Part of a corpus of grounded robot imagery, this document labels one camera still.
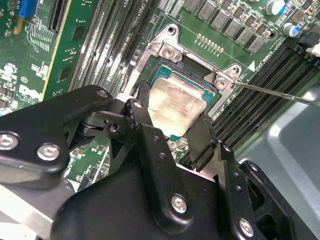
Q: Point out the metal locking lever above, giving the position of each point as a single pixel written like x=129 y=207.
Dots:
x=275 y=91

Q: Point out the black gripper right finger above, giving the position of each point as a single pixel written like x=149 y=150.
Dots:
x=200 y=140

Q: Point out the silver CPU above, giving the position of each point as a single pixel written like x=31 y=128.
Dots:
x=175 y=105

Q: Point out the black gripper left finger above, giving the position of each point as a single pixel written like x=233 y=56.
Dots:
x=37 y=120

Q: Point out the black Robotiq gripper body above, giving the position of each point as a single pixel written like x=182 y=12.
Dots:
x=112 y=205

